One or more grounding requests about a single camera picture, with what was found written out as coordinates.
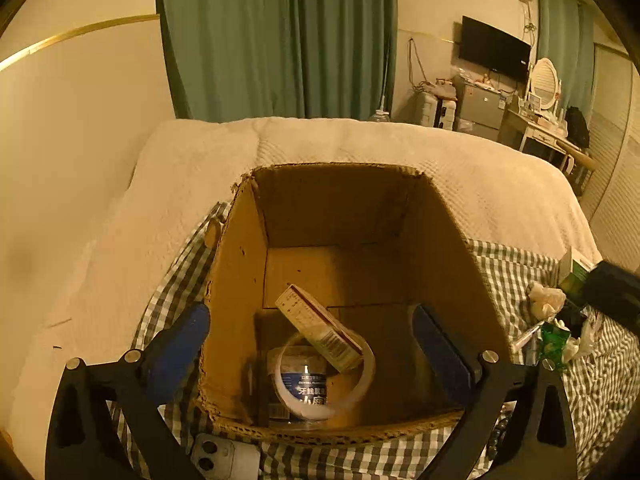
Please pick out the clear tape roll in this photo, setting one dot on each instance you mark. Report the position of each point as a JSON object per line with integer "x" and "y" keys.
{"x": 370, "y": 365}

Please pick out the crumpled white tissue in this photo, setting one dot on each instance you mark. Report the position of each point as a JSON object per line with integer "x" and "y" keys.
{"x": 545, "y": 300}

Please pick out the grey checked cloth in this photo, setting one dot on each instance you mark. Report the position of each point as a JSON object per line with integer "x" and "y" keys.
{"x": 505, "y": 270}

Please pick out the grey mini fridge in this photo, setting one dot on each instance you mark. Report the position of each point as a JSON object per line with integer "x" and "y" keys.
{"x": 480, "y": 107}

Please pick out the narrow green curtain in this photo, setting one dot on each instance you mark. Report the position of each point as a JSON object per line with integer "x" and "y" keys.
{"x": 565, "y": 35}

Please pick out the wooden chair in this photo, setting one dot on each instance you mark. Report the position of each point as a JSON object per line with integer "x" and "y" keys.
{"x": 580, "y": 157}

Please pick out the white dressing table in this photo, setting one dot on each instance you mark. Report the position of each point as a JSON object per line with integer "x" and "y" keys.
{"x": 530, "y": 127}

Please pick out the small beige carton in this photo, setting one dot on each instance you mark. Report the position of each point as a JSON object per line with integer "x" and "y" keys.
{"x": 320, "y": 330}

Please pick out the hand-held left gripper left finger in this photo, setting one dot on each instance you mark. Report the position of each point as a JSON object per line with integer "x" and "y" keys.
{"x": 180, "y": 345}

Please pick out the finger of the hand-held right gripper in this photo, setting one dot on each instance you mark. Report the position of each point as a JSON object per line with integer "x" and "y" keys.
{"x": 615, "y": 290}

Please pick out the wide green curtain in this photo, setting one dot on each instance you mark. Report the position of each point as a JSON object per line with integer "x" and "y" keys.
{"x": 275, "y": 35}

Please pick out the gold wall trim strip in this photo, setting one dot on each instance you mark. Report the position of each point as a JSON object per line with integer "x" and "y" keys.
{"x": 75, "y": 34}

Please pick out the pale boxy appliance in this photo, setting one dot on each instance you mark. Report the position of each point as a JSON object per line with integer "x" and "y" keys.
{"x": 425, "y": 109}

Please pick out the black wall television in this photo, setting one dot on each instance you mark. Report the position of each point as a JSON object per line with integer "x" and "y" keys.
{"x": 492, "y": 50}

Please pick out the oval white mirror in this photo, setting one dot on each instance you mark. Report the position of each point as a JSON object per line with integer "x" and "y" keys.
{"x": 544, "y": 82}

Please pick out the cardboard box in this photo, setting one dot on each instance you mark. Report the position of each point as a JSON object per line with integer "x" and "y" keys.
{"x": 350, "y": 210}

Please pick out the green crinkled packet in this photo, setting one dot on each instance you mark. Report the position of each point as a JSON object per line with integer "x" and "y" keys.
{"x": 552, "y": 340}

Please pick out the white pen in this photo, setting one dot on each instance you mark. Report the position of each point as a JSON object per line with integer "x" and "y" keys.
{"x": 525, "y": 340}

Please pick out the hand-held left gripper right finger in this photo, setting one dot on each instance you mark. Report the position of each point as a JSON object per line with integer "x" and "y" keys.
{"x": 440, "y": 350}

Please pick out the blue label plastic bottle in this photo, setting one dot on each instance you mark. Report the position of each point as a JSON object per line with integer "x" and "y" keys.
{"x": 305, "y": 385}

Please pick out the white louvred wardrobe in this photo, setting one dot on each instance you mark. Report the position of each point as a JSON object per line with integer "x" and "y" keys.
{"x": 615, "y": 160}

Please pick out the white smartphone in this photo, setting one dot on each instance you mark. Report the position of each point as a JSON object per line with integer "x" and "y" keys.
{"x": 225, "y": 460}

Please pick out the green small box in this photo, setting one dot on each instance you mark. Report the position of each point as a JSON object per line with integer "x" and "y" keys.
{"x": 575, "y": 280}

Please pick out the cream bed cover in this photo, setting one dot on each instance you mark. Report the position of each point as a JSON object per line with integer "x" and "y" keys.
{"x": 350, "y": 140}

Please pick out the black bag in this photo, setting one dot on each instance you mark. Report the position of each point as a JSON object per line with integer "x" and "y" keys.
{"x": 577, "y": 127}

